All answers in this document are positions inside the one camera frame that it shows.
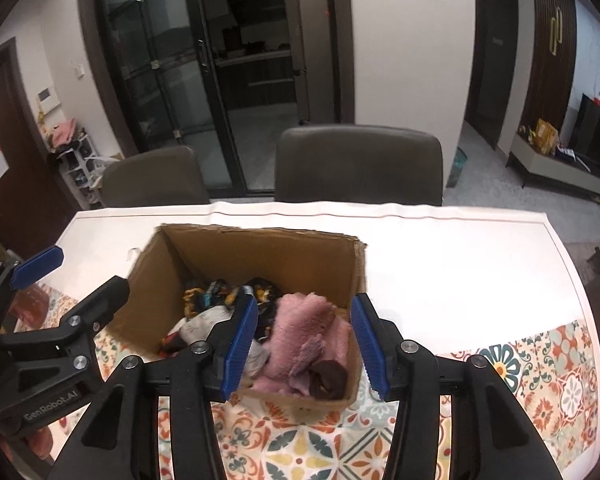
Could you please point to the pink fuzzy towel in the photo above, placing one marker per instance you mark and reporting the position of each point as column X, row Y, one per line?
column 308, row 350

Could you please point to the black glass sliding door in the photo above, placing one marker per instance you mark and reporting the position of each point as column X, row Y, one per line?
column 214, row 75

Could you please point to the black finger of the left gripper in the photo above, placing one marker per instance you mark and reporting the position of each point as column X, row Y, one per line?
column 87, row 318

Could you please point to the black patterned silk scarf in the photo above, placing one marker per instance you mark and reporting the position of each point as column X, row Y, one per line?
column 204, row 307

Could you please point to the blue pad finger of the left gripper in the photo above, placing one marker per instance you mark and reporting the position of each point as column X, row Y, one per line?
column 32, row 270

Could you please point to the brown cardboard box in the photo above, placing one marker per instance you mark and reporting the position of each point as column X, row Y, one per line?
column 330, row 264

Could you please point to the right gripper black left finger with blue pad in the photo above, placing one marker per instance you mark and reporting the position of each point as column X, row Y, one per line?
column 117, row 436

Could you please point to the black television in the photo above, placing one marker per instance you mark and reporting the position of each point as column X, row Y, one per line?
column 585, row 139

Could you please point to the dark wooden door gold handle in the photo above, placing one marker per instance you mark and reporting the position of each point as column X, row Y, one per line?
column 552, row 68

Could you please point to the grey dining chair left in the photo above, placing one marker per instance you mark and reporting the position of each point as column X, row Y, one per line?
column 165, row 177

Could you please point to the white tv cabinet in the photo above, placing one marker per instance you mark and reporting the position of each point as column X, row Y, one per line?
column 550, row 171

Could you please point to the white shoe rack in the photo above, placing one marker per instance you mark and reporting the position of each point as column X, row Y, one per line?
column 73, row 153

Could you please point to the patterned tile tablecloth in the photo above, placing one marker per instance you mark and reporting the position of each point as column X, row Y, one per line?
column 459, row 280

